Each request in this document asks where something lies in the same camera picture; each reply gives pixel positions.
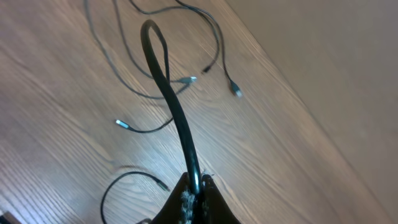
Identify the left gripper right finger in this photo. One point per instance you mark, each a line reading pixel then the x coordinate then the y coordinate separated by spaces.
pixel 214 208

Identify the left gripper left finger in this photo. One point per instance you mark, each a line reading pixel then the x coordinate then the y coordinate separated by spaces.
pixel 179 207

